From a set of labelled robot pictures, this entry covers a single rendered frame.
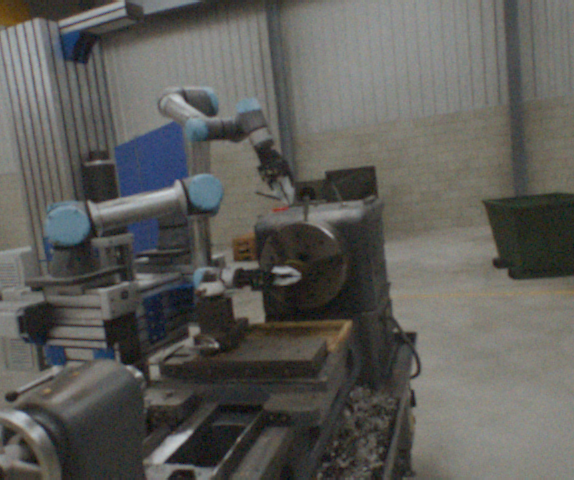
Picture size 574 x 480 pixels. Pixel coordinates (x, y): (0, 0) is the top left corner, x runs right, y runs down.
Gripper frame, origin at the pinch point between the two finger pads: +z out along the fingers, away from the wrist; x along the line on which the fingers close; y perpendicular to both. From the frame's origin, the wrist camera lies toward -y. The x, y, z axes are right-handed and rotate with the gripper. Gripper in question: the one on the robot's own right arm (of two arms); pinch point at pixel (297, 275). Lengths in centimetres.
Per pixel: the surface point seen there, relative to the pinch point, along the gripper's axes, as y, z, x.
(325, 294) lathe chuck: -15.9, 4.7, -9.8
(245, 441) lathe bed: 63, 6, -24
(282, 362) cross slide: 46.9, 9.4, -12.2
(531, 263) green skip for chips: -459, 123, -74
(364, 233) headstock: -32.0, 17.2, 9.5
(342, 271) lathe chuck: -15.7, 11.5, -1.7
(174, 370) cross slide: 47, -20, -15
